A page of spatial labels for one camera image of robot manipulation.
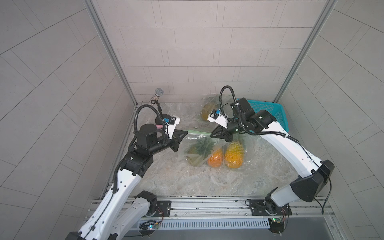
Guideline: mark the orange pineapple zip bag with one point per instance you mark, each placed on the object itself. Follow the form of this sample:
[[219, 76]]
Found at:
[[214, 146]]

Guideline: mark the glitter silver microphone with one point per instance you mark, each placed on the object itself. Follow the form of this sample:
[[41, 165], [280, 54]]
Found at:
[[155, 98]]

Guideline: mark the far pineapple zip bag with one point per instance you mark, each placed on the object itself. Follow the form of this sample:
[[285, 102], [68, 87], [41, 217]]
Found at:
[[227, 100]]

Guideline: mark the yellow pineapple zip bag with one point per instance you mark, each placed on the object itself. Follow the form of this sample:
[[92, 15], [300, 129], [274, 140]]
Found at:
[[247, 142]]

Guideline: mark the teal plastic basket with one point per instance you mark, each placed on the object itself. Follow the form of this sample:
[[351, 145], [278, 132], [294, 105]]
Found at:
[[275, 109]]

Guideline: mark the zip-top bag green pineapple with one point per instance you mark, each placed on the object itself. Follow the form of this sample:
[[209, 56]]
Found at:
[[188, 141]]

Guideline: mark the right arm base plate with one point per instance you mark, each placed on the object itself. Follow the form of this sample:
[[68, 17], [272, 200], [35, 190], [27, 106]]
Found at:
[[259, 208]]

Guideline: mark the left circuit board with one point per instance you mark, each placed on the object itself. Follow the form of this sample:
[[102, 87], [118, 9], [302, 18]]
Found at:
[[149, 227]]

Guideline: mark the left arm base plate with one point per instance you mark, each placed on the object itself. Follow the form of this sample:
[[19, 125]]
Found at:
[[162, 209]]

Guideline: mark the yellow pineapple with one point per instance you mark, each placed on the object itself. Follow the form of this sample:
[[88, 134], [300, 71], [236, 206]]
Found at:
[[234, 155]]

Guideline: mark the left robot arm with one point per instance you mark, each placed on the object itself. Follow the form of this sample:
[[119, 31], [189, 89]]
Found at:
[[109, 222]]

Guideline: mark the circuit board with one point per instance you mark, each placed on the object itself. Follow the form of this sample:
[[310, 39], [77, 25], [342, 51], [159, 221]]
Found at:
[[277, 225], [149, 227]]

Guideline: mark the right circuit board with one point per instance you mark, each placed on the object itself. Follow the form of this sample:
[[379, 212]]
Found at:
[[277, 225]]

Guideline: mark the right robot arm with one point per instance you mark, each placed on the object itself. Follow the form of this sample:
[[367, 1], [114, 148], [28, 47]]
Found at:
[[314, 174]]

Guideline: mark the orange pineapple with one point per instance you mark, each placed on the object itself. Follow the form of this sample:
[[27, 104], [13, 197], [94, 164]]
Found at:
[[216, 159]]

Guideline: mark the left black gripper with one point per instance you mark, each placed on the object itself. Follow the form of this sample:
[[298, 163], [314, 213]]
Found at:
[[174, 142]]

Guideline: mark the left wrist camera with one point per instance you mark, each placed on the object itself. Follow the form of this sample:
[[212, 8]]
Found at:
[[171, 123]]

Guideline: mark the black microphone stand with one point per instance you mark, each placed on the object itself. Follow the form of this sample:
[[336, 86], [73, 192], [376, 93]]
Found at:
[[158, 120]]

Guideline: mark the far bagged pineapple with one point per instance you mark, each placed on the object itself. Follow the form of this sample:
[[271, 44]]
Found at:
[[207, 109]]

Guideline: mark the aluminium mounting rail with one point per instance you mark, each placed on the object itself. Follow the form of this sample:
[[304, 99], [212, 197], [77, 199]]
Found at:
[[238, 208]]

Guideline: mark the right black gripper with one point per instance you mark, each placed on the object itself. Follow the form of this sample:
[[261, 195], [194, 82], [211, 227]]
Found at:
[[225, 130]]

